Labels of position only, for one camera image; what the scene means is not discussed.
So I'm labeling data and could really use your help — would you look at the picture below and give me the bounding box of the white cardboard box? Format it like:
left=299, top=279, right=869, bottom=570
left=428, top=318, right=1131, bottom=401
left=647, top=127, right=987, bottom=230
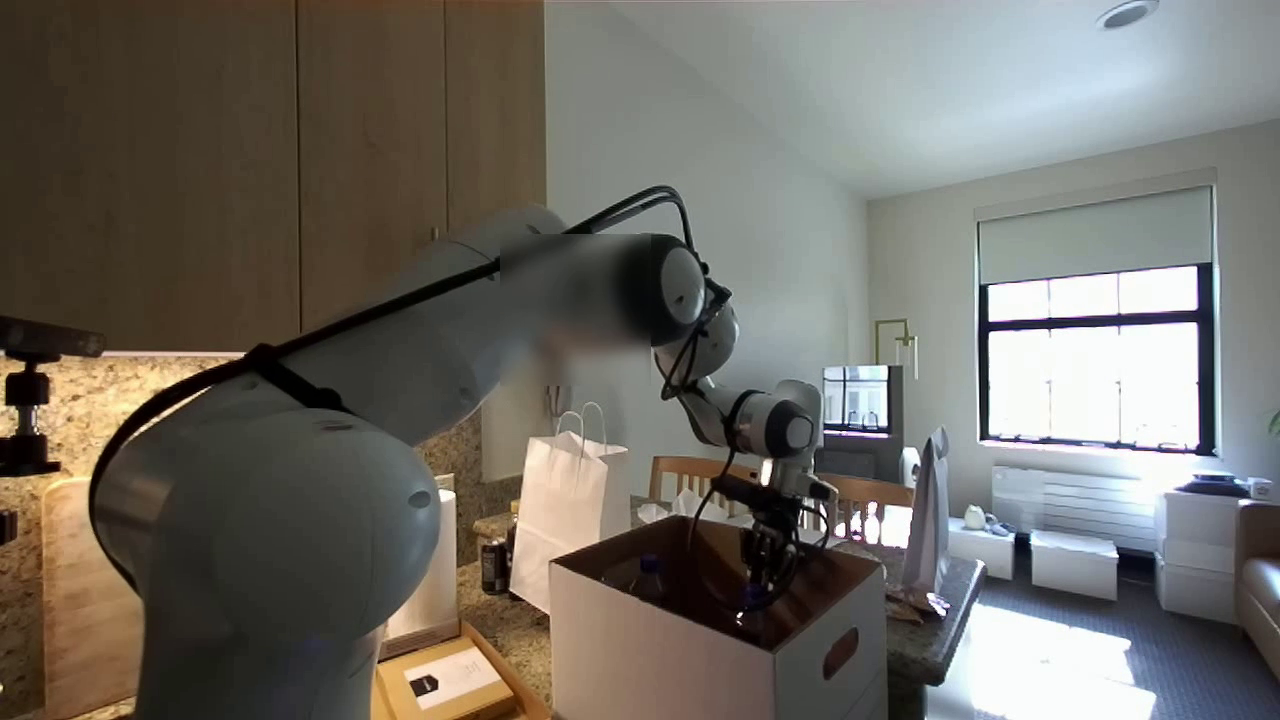
left=548, top=516, right=895, bottom=720

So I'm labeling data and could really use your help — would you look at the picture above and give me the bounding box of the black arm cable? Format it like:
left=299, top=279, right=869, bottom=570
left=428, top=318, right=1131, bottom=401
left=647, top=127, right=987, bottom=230
left=83, top=180, right=736, bottom=538

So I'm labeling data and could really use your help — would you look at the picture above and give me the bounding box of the dark dining table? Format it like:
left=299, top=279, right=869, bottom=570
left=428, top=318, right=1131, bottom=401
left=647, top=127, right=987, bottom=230
left=883, top=553, right=990, bottom=720

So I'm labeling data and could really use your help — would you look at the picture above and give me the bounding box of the wooden wall cabinet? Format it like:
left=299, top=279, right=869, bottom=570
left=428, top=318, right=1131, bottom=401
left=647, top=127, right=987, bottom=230
left=0, top=0, right=550, bottom=356

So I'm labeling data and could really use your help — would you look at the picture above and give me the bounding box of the brown shallow cardboard tray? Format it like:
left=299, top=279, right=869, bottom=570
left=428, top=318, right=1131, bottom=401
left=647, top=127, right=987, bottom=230
left=372, top=628, right=527, bottom=720

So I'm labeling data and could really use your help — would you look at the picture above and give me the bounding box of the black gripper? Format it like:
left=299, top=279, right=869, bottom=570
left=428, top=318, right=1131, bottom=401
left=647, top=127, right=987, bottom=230
left=741, top=511, right=821, bottom=633

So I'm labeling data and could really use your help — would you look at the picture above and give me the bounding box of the television screen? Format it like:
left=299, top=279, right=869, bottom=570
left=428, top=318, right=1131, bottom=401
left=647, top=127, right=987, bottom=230
left=816, top=362, right=911, bottom=454

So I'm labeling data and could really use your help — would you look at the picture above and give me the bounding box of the black framed window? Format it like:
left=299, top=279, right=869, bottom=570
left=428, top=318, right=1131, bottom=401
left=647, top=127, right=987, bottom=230
left=975, top=262, right=1219, bottom=461

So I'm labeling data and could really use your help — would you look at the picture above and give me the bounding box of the white radiator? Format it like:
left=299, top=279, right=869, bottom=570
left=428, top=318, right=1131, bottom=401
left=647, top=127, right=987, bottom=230
left=987, top=461, right=1166, bottom=553

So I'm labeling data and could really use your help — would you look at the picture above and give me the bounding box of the white roller blind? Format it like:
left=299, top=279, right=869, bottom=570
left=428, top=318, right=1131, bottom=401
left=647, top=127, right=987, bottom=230
left=970, top=184, right=1219, bottom=287

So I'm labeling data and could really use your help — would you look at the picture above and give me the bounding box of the ceiling smoke detector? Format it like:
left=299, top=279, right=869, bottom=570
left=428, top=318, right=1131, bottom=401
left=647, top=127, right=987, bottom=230
left=1096, top=0, right=1158, bottom=38

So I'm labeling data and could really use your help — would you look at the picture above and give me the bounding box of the pale flat board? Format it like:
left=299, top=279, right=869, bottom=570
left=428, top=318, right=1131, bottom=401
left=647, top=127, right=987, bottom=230
left=395, top=643, right=507, bottom=712

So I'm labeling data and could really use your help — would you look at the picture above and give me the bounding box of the white drawer cabinet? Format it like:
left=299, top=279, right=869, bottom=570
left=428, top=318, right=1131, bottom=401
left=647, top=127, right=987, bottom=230
left=1157, top=485, right=1250, bottom=628

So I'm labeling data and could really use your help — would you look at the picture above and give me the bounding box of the white storage box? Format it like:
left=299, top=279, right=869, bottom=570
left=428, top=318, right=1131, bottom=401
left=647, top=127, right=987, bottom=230
left=1024, top=526, right=1122, bottom=603
left=944, top=516, right=1020, bottom=586

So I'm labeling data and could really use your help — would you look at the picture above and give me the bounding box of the white wall intercom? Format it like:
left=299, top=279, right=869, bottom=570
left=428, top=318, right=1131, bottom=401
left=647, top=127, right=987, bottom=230
left=539, top=354, right=579, bottom=421

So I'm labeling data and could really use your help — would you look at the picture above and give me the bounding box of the white paper towel roll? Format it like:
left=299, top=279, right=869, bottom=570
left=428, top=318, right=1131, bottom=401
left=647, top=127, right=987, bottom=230
left=383, top=472, right=462, bottom=650

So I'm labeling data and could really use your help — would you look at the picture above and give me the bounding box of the wooden chair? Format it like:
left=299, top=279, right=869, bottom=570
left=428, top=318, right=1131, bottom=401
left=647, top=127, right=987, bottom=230
left=647, top=454, right=771, bottom=526
left=758, top=468, right=921, bottom=553

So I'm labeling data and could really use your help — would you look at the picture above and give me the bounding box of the white paper bag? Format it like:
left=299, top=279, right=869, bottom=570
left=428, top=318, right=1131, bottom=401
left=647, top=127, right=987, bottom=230
left=507, top=401, right=633, bottom=616

